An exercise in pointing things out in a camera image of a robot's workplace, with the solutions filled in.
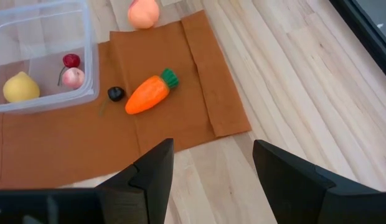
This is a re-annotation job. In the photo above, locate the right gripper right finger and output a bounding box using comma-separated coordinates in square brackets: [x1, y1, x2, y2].
[252, 139, 386, 224]

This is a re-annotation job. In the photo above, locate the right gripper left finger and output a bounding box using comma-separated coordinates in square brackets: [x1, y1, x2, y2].
[96, 138, 176, 224]

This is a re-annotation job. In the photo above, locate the orange toy carrot green top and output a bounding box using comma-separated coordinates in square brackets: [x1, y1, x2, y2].
[124, 68, 180, 116]

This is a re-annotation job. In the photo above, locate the dark toy cherry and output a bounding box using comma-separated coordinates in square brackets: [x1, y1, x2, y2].
[98, 86, 126, 117]

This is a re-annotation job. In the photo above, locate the small pink toy apple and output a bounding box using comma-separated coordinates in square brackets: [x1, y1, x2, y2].
[62, 67, 86, 90]

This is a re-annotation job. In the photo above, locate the red toy cherry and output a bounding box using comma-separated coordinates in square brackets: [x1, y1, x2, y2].
[57, 53, 82, 87]

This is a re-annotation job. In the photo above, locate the yellow toy lemon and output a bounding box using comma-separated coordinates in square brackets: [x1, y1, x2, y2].
[2, 71, 41, 104]

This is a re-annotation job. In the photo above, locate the large orange-pink toy peach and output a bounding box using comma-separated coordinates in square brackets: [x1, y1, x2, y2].
[127, 0, 161, 30]

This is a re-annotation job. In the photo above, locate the clear plastic tupperware container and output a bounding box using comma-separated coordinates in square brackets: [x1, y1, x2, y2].
[0, 0, 101, 114]

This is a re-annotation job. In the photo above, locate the brown cloth mat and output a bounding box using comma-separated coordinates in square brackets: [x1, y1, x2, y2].
[0, 9, 253, 190]

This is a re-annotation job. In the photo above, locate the black table frame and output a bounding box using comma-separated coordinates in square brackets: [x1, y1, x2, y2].
[329, 0, 386, 83]

